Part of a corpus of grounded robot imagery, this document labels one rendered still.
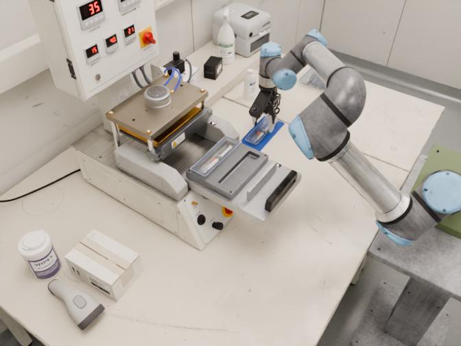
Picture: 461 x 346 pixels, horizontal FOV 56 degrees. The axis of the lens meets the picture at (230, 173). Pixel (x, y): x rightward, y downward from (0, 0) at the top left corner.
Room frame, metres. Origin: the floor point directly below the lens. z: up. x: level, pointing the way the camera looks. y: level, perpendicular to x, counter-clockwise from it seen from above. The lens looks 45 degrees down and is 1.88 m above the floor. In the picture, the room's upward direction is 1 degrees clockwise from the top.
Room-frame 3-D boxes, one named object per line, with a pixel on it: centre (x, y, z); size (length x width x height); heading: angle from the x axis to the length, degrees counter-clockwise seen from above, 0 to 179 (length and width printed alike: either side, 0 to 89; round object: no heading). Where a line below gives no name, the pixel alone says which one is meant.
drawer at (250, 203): (0.92, -0.03, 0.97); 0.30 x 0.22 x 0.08; 56
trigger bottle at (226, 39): (1.87, 0.03, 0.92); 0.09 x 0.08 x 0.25; 177
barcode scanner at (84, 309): (0.60, 0.44, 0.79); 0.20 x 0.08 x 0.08; 56
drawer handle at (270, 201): (0.84, -0.15, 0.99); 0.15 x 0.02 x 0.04; 146
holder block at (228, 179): (0.94, 0.01, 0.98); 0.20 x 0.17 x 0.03; 146
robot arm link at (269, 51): (1.40, -0.14, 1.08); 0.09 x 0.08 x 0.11; 19
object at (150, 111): (1.12, 0.24, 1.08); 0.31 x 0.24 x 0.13; 146
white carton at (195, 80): (1.61, 0.24, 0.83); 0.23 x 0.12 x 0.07; 156
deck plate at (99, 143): (1.11, 0.25, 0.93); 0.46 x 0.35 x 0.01; 56
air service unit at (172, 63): (1.35, 0.20, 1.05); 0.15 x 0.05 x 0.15; 146
